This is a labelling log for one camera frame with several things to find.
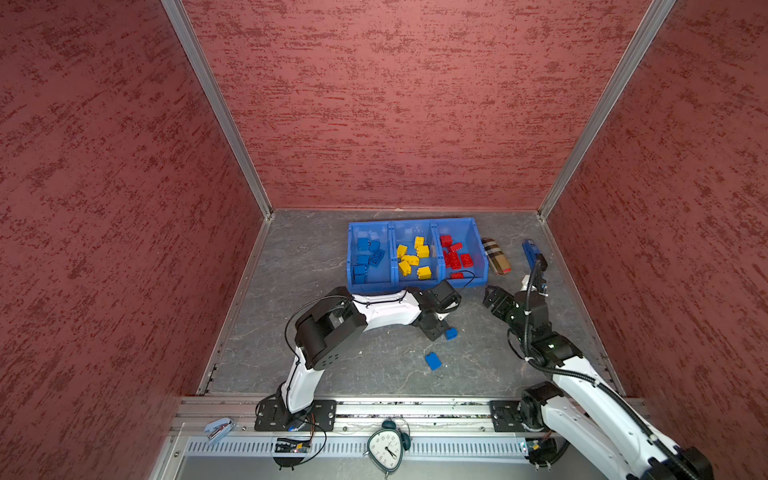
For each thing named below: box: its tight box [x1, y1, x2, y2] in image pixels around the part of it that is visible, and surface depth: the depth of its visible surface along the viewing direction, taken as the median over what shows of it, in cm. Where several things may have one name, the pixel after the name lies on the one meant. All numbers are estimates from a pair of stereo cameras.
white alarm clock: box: [363, 417, 412, 479], surface depth 68 cm
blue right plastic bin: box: [435, 217, 489, 288], surface depth 106 cm
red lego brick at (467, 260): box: [460, 253, 474, 269], surface depth 105 cm
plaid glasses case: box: [481, 237, 512, 275], surface depth 106 cm
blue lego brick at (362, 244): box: [357, 237, 369, 251], surface depth 111 cm
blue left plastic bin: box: [347, 220, 396, 294], surface depth 105 cm
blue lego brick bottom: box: [425, 352, 443, 371], surface depth 87 cm
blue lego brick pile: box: [368, 250, 385, 267], surface depth 105 cm
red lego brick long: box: [445, 251, 461, 270], surface depth 105 cm
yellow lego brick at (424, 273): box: [416, 266, 432, 280], surface depth 102 cm
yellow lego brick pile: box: [416, 245, 430, 259], surface depth 108 cm
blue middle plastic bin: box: [388, 220, 446, 293], surface depth 105 cm
